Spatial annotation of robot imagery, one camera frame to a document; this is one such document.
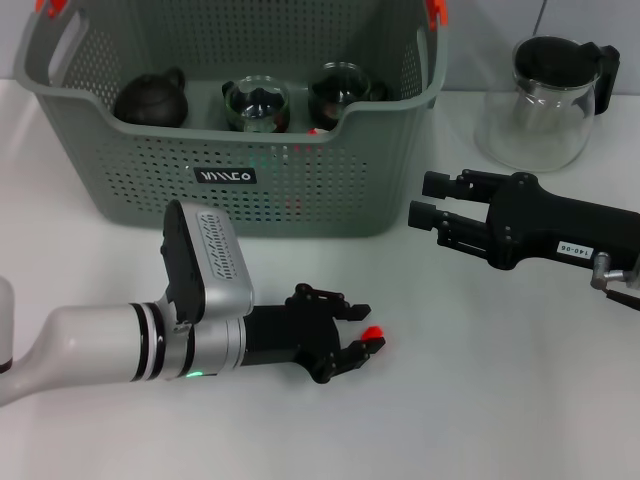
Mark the glass teacup with black sleeve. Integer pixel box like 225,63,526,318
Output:
222,74,292,135
307,61,389,129

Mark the grey-green perforated storage bin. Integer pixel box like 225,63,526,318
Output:
13,0,449,239

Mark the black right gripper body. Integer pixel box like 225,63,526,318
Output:
487,172,640,272

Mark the glass teapot with black lid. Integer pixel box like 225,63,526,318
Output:
473,35,622,174

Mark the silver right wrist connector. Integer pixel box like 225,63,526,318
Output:
590,252,637,291

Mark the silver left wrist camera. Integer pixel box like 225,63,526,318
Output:
159,199,255,327

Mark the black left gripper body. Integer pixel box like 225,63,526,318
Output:
242,283,347,385

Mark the dark clay teapot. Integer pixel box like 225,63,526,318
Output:
113,67,190,128

